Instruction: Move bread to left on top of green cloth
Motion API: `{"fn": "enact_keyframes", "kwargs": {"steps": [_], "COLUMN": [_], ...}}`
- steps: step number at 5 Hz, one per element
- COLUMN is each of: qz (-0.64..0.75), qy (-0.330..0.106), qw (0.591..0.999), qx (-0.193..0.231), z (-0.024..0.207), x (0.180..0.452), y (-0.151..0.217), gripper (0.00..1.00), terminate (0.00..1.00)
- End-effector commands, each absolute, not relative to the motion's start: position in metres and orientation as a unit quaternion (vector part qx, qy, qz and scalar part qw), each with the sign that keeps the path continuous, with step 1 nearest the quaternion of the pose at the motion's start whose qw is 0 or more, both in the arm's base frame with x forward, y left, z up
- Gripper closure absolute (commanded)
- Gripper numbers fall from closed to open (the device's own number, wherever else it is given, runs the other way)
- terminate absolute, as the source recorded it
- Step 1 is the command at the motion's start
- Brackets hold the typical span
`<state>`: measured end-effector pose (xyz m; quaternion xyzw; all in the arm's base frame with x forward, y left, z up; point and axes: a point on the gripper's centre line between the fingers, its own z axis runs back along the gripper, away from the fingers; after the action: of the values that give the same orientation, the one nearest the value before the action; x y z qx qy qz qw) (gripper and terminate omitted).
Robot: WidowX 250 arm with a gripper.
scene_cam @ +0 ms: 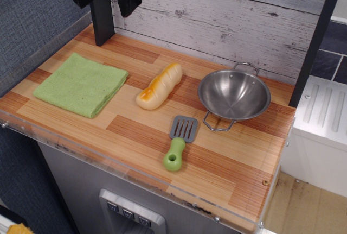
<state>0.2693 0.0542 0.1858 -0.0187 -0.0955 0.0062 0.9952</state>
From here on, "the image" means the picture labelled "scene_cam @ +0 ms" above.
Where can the clear acrylic edge guard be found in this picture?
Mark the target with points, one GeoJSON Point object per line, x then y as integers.
{"type": "Point", "coordinates": [81, 172]}

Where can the silver dispenser panel with buttons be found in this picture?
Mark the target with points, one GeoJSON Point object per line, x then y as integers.
{"type": "Point", "coordinates": [125, 216]}

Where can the white toy sink unit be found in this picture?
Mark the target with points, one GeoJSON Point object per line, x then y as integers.
{"type": "Point", "coordinates": [315, 151]}

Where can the steel two-handled bowl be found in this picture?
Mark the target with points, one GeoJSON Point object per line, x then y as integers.
{"type": "Point", "coordinates": [236, 94]}

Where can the toy bread loaf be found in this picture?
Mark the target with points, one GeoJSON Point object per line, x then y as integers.
{"type": "Point", "coordinates": [161, 86]}

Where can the black right frame post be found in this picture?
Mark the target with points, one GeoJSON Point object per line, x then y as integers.
{"type": "Point", "coordinates": [319, 32]}

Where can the grey spatula green handle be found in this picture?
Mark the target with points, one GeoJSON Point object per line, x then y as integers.
{"type": "Point", "coordinates": [183, 131]}

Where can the black frame post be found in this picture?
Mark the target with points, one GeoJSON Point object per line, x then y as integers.
{"type": "Point", "coordinates": [319, 32]}
{"type": "Point", "coordinates": [102, 17]}

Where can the green folded cloth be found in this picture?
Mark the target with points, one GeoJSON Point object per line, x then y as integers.
{"type": "Point", "coordinates": [81, 86]}

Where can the black left frame post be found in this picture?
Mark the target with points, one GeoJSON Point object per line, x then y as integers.
{"type": "Point", "coordinates": [102, 17]}

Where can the yellow object bottom corner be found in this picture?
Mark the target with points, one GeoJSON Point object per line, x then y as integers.
{"type": "Point", "coordinates": [19, 229]}

